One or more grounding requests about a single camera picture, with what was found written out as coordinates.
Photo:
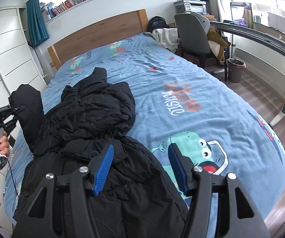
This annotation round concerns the blue printed bedspread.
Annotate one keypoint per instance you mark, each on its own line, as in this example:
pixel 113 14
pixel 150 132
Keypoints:
pixel 182 79

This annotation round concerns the grey trash bin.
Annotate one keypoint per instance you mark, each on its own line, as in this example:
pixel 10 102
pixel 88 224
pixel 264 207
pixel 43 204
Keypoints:
pixel 236 72

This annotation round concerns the white desk with teal edge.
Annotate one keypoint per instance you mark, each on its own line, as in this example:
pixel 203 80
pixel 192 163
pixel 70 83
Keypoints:
pixel 261 38

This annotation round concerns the black puffer jacket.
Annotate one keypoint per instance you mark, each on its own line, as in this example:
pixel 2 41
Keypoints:
pixel 83 119

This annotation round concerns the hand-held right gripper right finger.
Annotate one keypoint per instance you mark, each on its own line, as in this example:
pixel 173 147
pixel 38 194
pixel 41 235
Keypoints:
pixel 178 171

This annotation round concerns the white printer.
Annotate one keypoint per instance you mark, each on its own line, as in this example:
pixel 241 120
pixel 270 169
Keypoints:
pixel 191 5

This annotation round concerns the mustard jacket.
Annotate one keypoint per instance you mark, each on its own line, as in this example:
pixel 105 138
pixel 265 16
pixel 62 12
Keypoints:
pixel 218 42

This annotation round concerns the white wardrobe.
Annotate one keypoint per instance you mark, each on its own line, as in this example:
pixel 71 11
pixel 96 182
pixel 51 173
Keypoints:
pixel 8 54

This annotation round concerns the dark bedside table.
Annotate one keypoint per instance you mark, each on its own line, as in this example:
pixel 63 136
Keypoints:
pixel 191 32

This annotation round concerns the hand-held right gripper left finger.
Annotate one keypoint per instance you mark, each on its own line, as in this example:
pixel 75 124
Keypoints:
pixel 104 171

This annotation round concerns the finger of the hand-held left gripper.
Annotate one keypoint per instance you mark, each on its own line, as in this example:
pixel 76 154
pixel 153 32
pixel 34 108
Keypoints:
pixel 11 124
pixel 18 109

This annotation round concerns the white garment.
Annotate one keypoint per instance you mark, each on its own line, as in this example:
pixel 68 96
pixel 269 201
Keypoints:
pixel 167 38

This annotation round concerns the wooden headboard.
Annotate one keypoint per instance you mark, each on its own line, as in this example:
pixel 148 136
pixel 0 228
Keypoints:
pixel 95 32

